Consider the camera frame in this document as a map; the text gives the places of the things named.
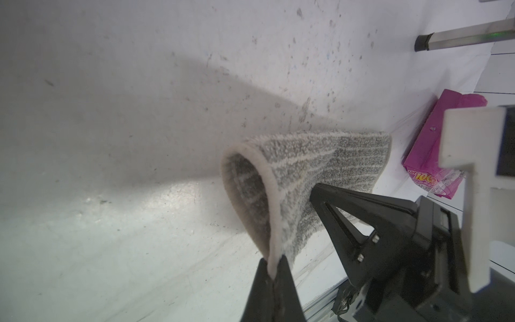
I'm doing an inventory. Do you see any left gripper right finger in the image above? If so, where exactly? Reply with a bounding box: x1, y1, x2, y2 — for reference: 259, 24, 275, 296
273, 255, 306, 322

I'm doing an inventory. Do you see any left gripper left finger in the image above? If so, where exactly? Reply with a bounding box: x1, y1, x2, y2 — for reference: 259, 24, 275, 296
240, 258, 277, 322

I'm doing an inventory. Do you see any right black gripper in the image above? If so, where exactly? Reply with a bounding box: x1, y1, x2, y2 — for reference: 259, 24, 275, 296
310, 183, 472, 321

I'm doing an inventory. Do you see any grey striped dishcloth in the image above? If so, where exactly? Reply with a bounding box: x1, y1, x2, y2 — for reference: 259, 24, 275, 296
221, 131, 392, 277

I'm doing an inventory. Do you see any purple snack packet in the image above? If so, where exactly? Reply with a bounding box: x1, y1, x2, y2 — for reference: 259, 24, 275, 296
402, 89, 488, 199

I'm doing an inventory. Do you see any steel two-tier dish rack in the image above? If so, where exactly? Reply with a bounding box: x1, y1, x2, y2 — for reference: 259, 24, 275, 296
414, 18, 514, 52

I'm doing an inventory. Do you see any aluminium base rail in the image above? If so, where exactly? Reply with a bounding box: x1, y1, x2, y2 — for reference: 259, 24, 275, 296
303, 278, 350, 322

